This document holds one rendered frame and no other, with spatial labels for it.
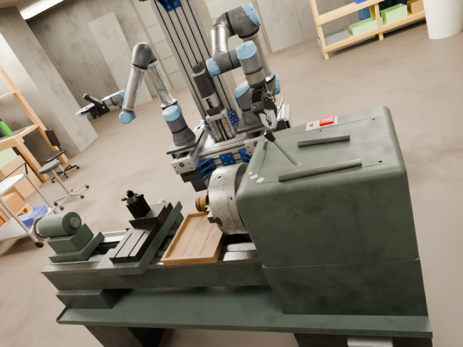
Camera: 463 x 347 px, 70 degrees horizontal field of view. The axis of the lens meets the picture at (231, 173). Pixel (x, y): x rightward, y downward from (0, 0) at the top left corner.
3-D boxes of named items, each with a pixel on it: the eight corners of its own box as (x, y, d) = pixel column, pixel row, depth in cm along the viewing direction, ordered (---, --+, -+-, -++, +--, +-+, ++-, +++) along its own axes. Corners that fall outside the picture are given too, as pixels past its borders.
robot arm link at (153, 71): (169, 127, 221) (128, 47, 196) (169, 121, 235) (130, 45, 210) (186, 120, 221) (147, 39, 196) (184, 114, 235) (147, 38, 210)
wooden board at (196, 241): (235, 212, 182) (233, 206, 180) (216, 262, 154) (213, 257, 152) (189, 217, 195) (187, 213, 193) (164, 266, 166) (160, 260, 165)
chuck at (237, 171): (265, 192, 170) (241, 148, 150) (258, 246, 149) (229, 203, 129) (259, 193, 171) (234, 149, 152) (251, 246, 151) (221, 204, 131)
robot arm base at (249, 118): (244, 118, 214) (240, 104, 209) (267, 111, 209) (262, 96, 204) (242, 127, 201) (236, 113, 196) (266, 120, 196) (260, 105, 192)
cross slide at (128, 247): (173, 207, 200) (170, 201, 198) (139, 261, 167) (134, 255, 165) (149, 211, 208) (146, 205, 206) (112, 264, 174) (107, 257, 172)
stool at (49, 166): (67, 193, 576) (43, 162, 546) (95, 184, 557) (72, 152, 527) (47, 214, 527) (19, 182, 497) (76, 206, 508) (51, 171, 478)
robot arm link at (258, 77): (260, 71, 127) (241, 78, 130) (264, 82, 129) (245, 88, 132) (264, 65, 132) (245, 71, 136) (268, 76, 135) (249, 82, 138)
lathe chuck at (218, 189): (259, 193, 171) (234, 149, 152) (251, 246, 151) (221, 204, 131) (243, 195, 175) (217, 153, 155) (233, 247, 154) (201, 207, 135)
